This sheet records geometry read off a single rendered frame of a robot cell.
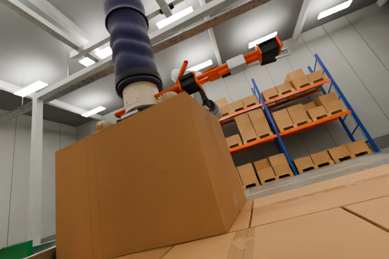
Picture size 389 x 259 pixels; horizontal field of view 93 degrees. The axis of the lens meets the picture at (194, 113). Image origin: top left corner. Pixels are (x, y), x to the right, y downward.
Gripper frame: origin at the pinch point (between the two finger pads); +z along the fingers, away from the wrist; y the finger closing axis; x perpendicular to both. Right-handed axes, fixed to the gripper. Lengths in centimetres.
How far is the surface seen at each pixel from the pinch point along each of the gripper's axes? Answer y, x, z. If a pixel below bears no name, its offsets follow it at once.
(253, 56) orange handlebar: 0.5, -28.7, 16.0
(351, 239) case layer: 53, -23, 52
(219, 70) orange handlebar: 0.6, -14.1, 16.3
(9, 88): -483, 752, -311
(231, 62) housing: -0.1, -19.6, 17.4
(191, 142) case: 29.5, 0.3, 35.6
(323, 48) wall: -385, -505, -855
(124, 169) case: 30, 25, 34
